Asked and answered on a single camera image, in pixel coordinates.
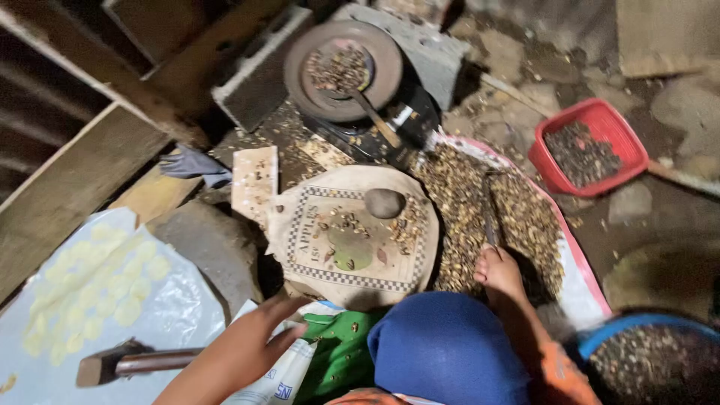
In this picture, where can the person's left hand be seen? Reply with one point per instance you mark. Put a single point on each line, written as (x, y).
(239, 351)

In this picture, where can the white printed sack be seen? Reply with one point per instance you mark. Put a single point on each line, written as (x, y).
(287, 382)

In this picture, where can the clear plastic sheet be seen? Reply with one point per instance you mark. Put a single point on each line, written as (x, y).
(180, 315)

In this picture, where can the green cloth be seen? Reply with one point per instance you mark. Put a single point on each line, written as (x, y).
(340, 349)

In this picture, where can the printed sack cloth on slab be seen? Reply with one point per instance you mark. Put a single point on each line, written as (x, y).
(315, 281)

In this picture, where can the large grey rock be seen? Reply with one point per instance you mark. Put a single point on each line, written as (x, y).
(211, 247)

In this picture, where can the flattened green patty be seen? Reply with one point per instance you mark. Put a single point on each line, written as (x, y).
(350, 250)

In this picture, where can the group of pale round crackers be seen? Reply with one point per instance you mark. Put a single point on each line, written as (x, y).
(95, 287)

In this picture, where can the small wooden board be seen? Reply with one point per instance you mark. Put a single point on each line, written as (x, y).
(254, 183)

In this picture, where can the wooden plank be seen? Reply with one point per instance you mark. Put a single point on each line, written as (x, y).
(152, 194)

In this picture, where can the dark grey cloth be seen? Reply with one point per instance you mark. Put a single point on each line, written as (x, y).
(191, 165)

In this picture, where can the person's blue-clad knee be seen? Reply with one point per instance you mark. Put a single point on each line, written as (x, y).
(444, 349)

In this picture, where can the grey pounding stone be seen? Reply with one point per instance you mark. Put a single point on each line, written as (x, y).
(385, 203)

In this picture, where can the scattered seeds on printed cloth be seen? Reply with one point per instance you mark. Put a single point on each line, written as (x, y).
(408, 225)

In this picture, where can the heap of brown seed shells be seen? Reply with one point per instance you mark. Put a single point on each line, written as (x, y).
(461, 214)

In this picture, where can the grey concrete block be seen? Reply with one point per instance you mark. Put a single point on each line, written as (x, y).
(436, 53)
(256, 84)

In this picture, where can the person's foot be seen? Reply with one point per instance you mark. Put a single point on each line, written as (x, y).
(498, 273)

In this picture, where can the knife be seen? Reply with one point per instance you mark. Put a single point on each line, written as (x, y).
(489, 216)

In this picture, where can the black stove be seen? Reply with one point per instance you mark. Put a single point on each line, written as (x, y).
(416, 121)

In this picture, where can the roasted seeds in pan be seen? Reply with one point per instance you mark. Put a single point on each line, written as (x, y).
(337, 68)

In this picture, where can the round metal roasting pan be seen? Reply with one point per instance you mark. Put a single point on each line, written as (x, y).
(388, 67)

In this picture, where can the white and pink sack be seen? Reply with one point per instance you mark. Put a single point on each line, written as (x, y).
(576, 281)

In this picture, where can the thin wooden stick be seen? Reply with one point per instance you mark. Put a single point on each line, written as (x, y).
(517, 94)

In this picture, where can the dark seeds in red basket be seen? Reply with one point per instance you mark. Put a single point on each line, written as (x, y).
(582, 154)

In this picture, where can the blue plastic basin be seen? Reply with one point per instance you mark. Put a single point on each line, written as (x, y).
(635, 323)

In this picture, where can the seeds in blue basin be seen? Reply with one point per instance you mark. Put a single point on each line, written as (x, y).
(652, 365)

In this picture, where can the red plastic basket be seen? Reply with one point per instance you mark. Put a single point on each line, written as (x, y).
(627, 138)

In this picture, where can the long wooden stick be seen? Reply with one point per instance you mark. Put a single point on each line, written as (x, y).
(683, 179)

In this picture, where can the wooden frame structure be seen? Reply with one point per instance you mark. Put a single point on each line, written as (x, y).
(73, 180)

